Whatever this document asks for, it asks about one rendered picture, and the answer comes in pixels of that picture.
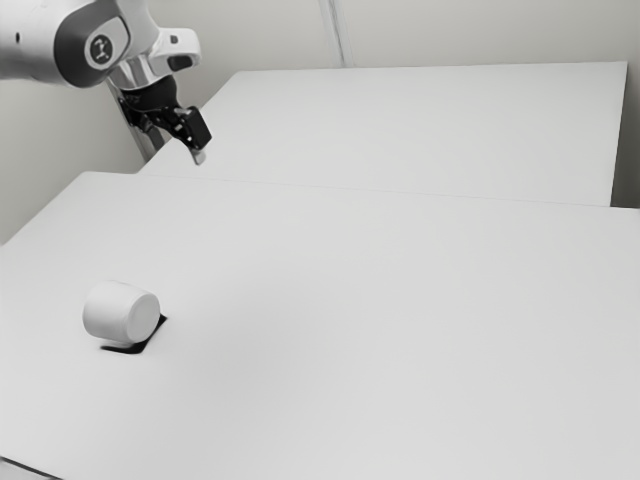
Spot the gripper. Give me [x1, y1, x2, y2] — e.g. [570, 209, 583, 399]
[118, 74, 213, 167]

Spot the white mug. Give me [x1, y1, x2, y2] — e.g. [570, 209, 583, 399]
[82, 280, 162, 347]

